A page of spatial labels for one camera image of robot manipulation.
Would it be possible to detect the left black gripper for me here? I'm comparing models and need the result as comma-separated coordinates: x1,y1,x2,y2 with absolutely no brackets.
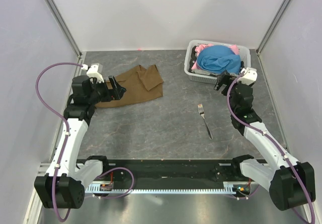
88,76,126,105

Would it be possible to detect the brown cloth napkin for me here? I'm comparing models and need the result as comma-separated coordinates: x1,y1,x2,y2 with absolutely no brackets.
96,64,164,108

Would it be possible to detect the silver metal fork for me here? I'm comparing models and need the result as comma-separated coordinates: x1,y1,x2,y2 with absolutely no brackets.
198,104,213,139

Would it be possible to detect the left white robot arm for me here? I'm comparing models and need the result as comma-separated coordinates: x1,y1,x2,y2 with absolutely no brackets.
34,76,126,209

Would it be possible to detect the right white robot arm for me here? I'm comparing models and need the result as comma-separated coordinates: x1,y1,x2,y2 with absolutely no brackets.
214,67,316,210

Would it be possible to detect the blue cloth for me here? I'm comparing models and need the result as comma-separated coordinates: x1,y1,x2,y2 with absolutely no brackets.
197,45,241,74

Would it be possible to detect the grey cloth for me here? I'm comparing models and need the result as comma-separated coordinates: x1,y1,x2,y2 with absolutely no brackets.
192,69,216,77

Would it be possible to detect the white plastic basket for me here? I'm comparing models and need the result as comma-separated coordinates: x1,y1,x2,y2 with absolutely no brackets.
184,40,251,84

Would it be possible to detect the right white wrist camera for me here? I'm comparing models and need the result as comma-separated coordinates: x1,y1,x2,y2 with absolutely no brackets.
239,67,258,86

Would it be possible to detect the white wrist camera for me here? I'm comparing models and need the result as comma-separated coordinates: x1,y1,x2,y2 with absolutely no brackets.
82,63,104,83
239,67,258,86

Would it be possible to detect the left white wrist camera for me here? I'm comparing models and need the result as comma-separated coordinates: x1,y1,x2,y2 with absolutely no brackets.
82,63,104,83

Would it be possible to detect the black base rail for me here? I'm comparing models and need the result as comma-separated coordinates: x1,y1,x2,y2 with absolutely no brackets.
75,158,267,192

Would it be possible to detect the white slotted cable duct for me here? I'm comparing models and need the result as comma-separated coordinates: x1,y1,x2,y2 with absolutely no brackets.
85,182,251,195

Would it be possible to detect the right aluminium frame post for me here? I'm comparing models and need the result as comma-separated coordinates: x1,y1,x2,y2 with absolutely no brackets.
256,0,292,55

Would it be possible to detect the aluminium frame post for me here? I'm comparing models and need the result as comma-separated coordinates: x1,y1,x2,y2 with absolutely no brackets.
256,0,292,55
45,0,82,58

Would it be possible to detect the left aluminium frame post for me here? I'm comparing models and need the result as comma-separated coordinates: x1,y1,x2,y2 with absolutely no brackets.
45,0,82,58

